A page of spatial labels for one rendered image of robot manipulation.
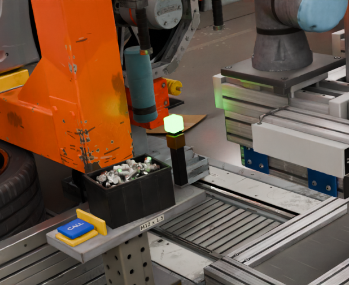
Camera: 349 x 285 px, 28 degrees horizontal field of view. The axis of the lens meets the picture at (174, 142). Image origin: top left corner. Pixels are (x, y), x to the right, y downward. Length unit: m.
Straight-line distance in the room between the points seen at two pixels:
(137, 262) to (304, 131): 0.63
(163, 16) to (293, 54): 0.82
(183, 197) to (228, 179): 0.98
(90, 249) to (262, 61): 0.63
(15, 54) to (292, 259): 1.11
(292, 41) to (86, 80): 0.57
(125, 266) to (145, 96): 0.75
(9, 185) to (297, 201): 1.13
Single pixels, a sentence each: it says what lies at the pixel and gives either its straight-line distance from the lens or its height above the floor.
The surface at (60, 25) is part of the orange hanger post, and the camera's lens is 1.91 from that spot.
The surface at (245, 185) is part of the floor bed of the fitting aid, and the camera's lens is 2.88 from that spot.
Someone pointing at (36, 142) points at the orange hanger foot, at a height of 0.57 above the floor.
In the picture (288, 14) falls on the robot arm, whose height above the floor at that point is 0.97.
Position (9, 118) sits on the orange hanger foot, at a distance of 2.35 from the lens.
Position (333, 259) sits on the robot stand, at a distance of 2.11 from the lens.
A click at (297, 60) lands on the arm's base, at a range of 1.74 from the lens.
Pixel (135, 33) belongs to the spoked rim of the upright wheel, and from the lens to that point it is 2.70.
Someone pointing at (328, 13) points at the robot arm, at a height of 0.97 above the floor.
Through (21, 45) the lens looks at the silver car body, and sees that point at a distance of 2.43.
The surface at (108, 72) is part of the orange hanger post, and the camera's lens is 1.98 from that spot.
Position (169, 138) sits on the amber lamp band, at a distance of 1.99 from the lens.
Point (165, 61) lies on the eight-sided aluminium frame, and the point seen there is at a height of 0.62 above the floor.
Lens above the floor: 1.31
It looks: 21 degrees down
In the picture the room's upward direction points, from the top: 7 degrees counter-clockwise
